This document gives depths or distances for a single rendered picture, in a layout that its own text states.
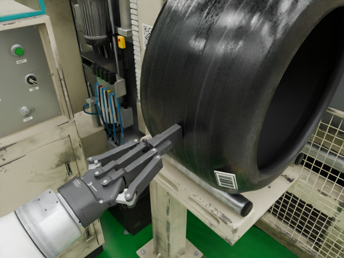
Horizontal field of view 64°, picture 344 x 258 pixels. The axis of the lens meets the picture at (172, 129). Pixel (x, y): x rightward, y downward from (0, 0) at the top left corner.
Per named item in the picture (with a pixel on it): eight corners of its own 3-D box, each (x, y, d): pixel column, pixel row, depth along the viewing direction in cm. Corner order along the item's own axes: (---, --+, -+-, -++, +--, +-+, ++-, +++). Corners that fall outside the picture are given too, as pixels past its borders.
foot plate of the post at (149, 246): (135, 253, 155) (135, 249, 153) (171, 224, 170) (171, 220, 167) (167, 289, 139) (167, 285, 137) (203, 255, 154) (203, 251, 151)
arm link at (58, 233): (7, 198, 39) (46, 174, 42) (35, 230, 45) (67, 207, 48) (31, 241, 34) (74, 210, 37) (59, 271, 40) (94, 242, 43)
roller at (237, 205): (156, 154, 91) (151, 147, 88) (165, 145, 93) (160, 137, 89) (244, 220, 71) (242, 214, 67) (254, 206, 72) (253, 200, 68)
